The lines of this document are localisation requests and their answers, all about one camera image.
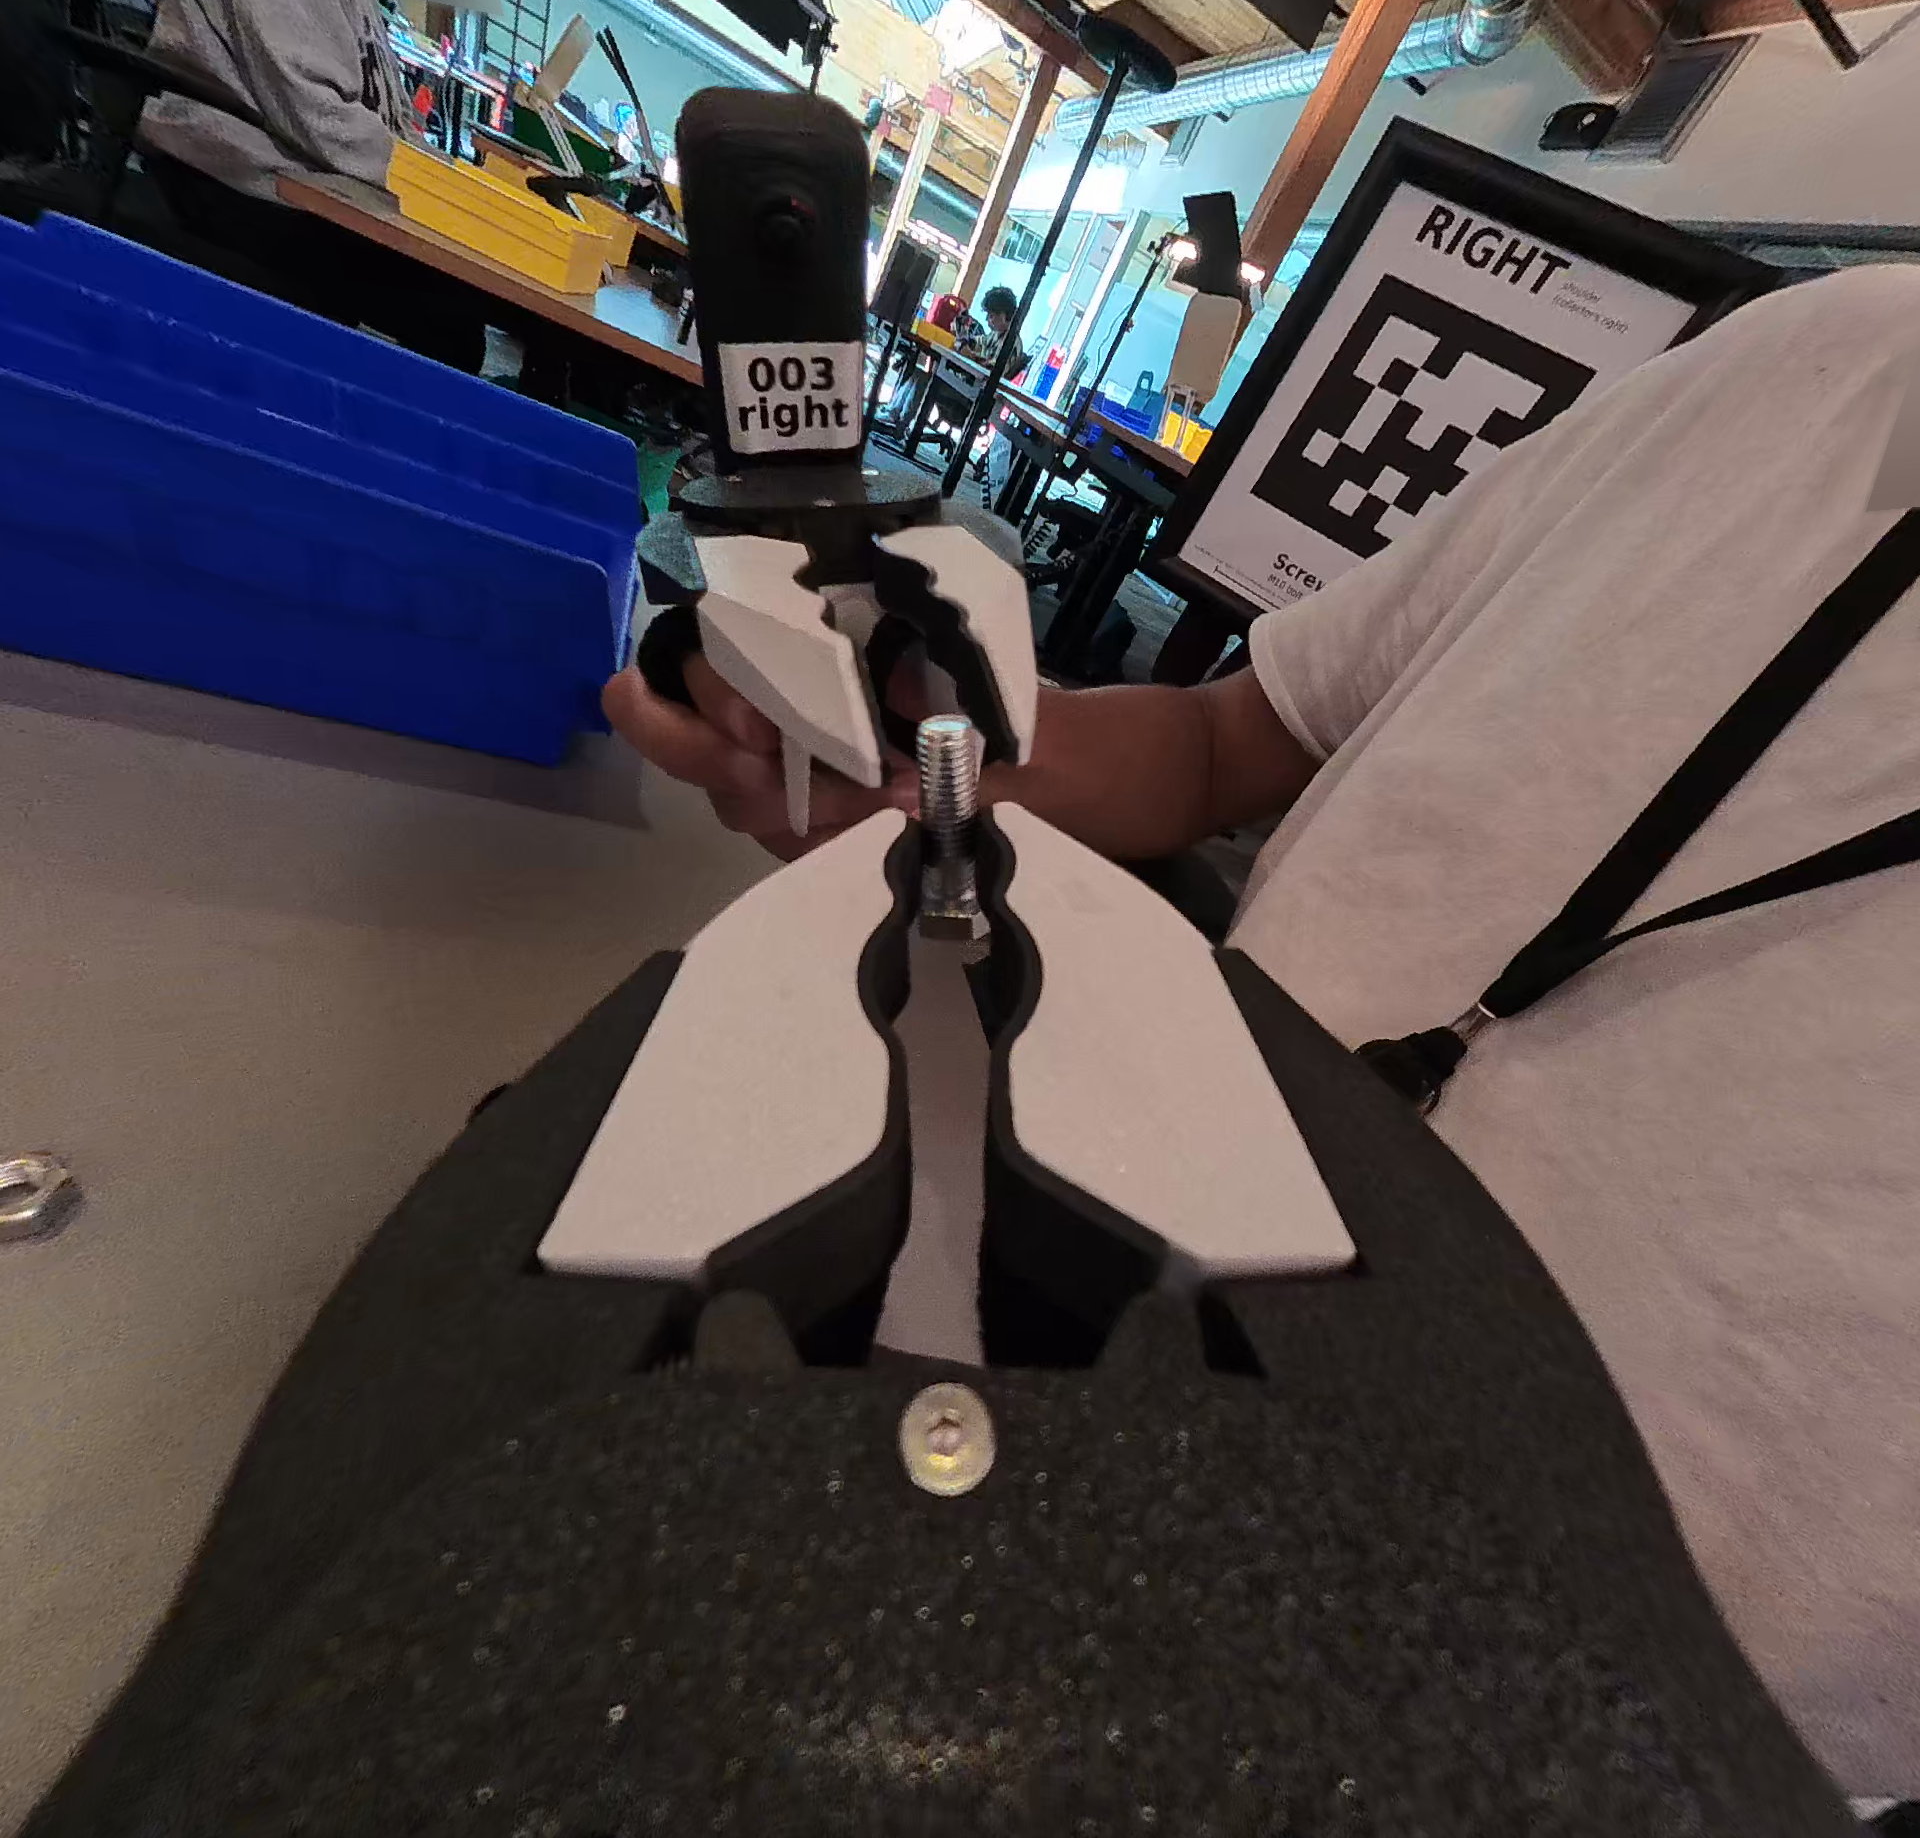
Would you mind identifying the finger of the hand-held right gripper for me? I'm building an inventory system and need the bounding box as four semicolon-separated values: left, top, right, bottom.
693;532;892;838
874;523;1043;770

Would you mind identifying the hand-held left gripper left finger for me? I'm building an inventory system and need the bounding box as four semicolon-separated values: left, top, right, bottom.
535;809;917;1367

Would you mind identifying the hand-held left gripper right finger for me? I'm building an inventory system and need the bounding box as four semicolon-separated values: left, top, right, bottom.
978;804;1362;1372

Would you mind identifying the steel hex bolt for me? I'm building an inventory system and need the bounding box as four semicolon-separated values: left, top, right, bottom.
913;716;992;944

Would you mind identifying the person's right forearm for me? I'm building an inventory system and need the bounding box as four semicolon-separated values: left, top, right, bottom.
1108;660;1326;870

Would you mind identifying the grey desk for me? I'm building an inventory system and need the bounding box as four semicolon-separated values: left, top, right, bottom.
0;652;992;1833

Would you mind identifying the person's right hand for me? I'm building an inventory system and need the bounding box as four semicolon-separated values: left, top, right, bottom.
602;664;1120;870

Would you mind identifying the wooden table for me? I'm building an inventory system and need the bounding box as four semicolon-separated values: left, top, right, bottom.
276;165;708;390
901;329;1202;552

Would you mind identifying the yellow plastic bin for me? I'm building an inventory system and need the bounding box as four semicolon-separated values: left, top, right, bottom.
385;142;618;296

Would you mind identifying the stack of blue plastic bins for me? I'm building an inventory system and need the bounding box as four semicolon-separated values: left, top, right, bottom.
0;209;644;768

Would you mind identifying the person's white shirt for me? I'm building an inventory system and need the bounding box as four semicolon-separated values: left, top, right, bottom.
1229;261;1920;1811

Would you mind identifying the framed black-white marker poster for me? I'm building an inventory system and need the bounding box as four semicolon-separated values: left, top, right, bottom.
1155;121;1782;627

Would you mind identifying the steel hex nut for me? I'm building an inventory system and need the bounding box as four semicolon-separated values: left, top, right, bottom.
0;1151;84;1243

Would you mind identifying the silver ventilation duct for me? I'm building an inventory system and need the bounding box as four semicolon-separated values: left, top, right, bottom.
1052;0;1550;150

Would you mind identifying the black lanyard strap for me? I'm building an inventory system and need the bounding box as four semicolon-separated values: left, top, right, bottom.
1356;511;1920;1116

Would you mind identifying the wall vent grille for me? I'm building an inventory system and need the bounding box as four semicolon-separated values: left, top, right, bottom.
1587;35;1761;162

